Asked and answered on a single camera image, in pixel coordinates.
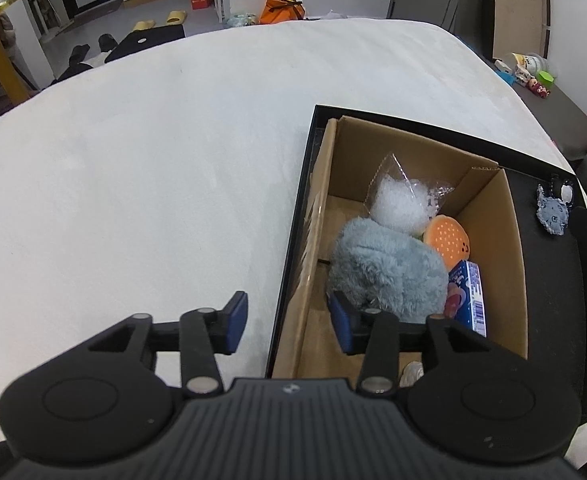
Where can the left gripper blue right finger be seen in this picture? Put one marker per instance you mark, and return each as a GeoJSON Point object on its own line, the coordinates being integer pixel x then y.
{"type": "Point", "coordinates": [355, 328]}

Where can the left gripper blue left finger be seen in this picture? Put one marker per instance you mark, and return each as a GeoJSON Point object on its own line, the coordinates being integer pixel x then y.
{"type": "Point", "coordinates": [216, 331]}

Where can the grey crochet coaster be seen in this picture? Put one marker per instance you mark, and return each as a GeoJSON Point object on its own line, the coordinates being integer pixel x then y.
{"type": "Point", "coordinates": [551, 212]}

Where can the black lace white pouch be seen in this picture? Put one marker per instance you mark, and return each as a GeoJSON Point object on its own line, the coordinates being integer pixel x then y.
{"type": "Point", "coordinates": [562, 189]}

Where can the grey fluffy plush toy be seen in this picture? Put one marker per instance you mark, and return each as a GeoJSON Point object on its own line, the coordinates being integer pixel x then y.
{"type": "Point", "coordinates": [374, 266]}

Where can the white paper ball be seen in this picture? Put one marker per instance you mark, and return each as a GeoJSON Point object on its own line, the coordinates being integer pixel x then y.
{"type": "Point", "coordinates": [411, 373]}

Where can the blue tissue pack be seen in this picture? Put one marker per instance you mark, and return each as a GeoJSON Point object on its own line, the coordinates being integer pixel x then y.
{"type": "Point", "coordinates": [465, 300]}

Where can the burger plush toy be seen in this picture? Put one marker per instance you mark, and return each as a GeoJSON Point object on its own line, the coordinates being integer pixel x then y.
{"type": "Point", "coordinates": [448, 237]}

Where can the clear bag of white beads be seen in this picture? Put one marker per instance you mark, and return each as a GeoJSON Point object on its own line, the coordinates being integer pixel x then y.
{"type": "Point", "coordinates": [402, 203]}

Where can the black shallow tray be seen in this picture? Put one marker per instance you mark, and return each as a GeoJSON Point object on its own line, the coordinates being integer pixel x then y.
{"type": "Point", "coordinates": [534, 284]}

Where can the grey bench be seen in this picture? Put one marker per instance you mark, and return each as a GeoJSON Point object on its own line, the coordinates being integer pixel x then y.
{"type": "Point", "coordinates": [562, 120]}

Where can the brown cardboard box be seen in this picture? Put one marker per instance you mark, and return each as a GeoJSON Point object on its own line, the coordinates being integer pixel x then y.
{"type": "Point", "coordinates": [384, 215]}

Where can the green small container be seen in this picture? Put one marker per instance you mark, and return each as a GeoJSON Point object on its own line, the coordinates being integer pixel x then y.
{"type": "Point", "coordinates": [546, 79]}

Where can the large framed cork board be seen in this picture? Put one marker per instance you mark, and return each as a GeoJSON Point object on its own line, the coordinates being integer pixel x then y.
{"type": "Point", "coordinates": [521, 26]}

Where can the black laptop bag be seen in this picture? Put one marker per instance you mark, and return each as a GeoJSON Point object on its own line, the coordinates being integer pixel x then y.
{"type": "Point", "coordinates": [140, 40]}

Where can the yellow slipper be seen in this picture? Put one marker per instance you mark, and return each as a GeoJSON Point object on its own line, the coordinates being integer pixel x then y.
{"type": "Point", "coordinates": [141, 26]}
{"type": "Point", "coordinates": [177, 17]}

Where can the orange bag on floor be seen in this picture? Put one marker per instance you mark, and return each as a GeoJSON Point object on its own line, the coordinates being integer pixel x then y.
{"type": "Point", "coordinates": [278, 11]}

